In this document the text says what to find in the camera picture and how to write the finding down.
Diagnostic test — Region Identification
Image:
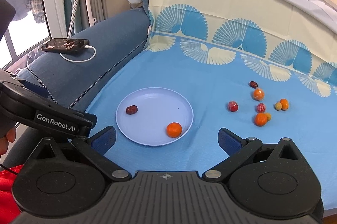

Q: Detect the pink red fruit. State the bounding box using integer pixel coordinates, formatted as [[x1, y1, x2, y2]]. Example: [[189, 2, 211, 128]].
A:
[[256, 103, 266, 113]]

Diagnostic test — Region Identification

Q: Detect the orange tangerine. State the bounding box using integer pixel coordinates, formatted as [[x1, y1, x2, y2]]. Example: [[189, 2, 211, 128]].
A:
[[253, 88, 265, 101], [254, 113, 268, 126], [166, 122, 182, 138]]

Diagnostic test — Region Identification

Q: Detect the person's left hand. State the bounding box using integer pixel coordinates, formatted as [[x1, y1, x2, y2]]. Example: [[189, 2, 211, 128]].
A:
[[0, 127, 16, 156]]

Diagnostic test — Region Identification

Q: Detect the orange tangerine on sofa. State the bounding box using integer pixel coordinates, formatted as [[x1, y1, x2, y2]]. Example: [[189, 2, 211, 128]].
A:
[[254, 113, 268, 126]]

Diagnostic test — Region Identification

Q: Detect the dark red date on plate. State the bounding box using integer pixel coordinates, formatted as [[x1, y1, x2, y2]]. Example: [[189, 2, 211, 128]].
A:
[[126, 105, 138, 115]]

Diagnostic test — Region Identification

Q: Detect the blue denim sofa armrest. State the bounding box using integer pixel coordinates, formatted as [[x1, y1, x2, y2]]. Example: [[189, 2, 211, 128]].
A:
[[17, 8, 150, 111]]

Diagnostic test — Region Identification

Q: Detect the small yellow green fruit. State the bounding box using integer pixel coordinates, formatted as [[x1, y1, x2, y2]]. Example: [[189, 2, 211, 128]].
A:
[[274, 102, 282, 111]]

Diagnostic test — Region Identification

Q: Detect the black smartphone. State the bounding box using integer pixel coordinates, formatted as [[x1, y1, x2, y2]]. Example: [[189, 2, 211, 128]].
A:
[[41, 38, 90, 53]]

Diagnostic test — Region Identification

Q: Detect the small orange kumquat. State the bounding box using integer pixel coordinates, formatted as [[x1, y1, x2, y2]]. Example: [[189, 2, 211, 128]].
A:
[[279, 98, 289, 111]]

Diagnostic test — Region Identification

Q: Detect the dark red date on sofa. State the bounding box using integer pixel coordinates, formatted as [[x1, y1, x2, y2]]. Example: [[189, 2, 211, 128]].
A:
[[249, 81, 258, 89]]

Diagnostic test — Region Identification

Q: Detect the orange tangerine on plate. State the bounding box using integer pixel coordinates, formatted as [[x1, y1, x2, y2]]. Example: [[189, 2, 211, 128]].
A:
[[166, 122, 182, 138]]

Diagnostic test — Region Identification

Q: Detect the light blue round plate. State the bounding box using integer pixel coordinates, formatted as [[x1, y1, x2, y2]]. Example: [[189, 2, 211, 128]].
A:
[[115, 87, 194, 146]]

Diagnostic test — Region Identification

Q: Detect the blue fan pattern sheet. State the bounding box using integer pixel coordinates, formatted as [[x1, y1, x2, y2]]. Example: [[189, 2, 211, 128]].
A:
[[88, 0, 336, 209]]

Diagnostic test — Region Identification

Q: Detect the red clothing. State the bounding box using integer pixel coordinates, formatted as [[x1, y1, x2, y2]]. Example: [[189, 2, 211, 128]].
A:
[[0, 170, 21, 224]]

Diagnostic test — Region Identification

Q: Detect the speckled hose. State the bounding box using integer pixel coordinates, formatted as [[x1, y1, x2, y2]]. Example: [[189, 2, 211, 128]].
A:
[[67, 0, 83, 39]]

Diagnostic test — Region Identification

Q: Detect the white charging cable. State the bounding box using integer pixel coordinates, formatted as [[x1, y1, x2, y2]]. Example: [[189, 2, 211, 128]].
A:
[[59, 45, 97, 64]]

